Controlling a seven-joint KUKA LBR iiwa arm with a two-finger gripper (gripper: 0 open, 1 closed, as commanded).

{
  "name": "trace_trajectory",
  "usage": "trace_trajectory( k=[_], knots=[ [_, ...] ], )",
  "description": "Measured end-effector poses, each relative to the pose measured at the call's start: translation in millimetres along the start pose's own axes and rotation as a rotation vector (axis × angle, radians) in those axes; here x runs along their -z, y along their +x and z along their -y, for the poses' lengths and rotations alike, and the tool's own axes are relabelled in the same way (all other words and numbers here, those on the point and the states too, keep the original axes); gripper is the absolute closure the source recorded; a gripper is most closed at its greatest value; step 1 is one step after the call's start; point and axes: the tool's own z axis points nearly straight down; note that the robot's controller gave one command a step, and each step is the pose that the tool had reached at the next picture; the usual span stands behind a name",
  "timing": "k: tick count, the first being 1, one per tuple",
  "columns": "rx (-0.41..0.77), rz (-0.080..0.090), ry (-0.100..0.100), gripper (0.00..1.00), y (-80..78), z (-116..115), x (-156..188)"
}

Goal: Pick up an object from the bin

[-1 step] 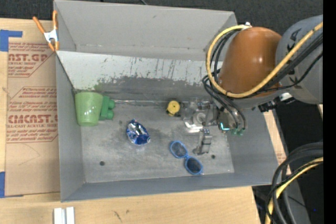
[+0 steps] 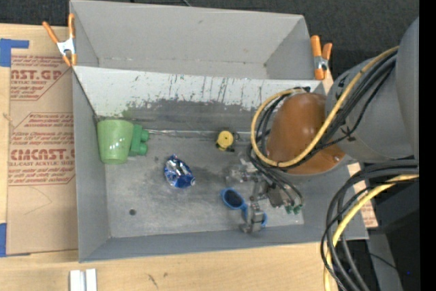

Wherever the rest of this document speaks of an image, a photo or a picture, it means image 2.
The blue crumpled foil packet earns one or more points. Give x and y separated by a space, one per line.
178 172

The yellow and black round toy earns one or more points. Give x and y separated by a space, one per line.
225 139

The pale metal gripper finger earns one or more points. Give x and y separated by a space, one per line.
256 190
254 219

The dark green toy brick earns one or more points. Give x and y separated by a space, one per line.
139 143

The blue sunglasses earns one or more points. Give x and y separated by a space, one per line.
233 198

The light green plastic cup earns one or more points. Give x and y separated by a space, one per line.
114 143

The brown cardboard board red print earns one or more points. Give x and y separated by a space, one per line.
41 208

